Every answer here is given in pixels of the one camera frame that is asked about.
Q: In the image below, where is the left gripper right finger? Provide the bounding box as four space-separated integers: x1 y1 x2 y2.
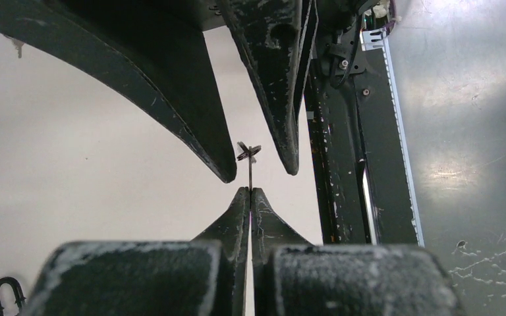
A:
251 188 463 315

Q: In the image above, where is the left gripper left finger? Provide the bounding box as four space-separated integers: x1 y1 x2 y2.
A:
22 187 250 315

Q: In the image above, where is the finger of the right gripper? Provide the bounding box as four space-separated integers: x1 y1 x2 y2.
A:
217 0 318 176
0 1 237 183

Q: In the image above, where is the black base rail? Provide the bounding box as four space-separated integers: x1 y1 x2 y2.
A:
304 1 424 246

